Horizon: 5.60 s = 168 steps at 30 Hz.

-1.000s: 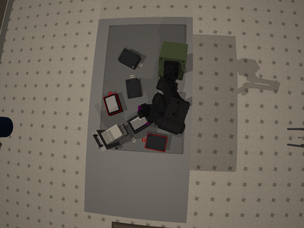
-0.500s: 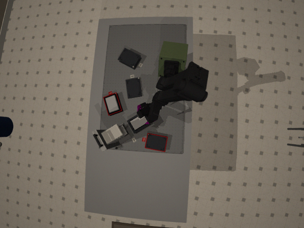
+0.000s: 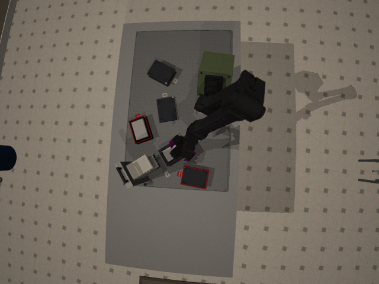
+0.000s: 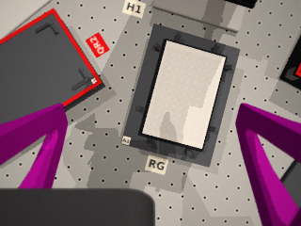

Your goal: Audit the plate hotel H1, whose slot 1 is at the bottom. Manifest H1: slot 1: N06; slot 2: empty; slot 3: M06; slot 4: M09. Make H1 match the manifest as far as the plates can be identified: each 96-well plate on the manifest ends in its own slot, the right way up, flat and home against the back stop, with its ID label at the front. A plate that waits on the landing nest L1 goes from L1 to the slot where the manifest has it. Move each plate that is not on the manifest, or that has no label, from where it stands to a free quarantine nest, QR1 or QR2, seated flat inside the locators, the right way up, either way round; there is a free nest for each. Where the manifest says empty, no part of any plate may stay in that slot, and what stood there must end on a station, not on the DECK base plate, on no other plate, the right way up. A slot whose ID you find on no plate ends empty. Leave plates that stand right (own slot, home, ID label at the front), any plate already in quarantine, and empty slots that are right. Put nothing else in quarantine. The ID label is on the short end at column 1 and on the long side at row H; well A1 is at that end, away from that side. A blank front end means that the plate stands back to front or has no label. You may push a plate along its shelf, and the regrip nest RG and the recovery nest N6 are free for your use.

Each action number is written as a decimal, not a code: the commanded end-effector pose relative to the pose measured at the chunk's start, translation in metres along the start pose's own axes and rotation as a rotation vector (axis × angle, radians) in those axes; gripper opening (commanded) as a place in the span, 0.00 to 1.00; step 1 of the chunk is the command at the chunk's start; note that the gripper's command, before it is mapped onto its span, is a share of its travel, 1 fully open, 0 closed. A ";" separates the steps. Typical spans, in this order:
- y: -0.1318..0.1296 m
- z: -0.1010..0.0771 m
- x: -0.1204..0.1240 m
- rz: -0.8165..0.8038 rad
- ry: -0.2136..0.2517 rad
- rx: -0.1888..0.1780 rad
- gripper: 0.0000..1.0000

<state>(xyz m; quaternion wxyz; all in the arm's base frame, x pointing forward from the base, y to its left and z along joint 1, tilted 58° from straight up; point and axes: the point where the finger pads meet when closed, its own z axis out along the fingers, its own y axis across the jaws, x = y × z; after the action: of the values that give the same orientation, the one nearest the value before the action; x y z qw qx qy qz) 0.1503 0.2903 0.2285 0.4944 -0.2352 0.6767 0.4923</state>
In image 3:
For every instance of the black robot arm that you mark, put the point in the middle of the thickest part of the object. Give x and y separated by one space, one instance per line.
242 100

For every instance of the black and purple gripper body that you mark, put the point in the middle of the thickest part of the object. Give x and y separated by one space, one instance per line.
176 139

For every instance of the white well plate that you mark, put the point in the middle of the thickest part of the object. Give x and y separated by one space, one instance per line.
139 129

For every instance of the grey shelf rack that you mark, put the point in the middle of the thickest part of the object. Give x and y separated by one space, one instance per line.
144 177

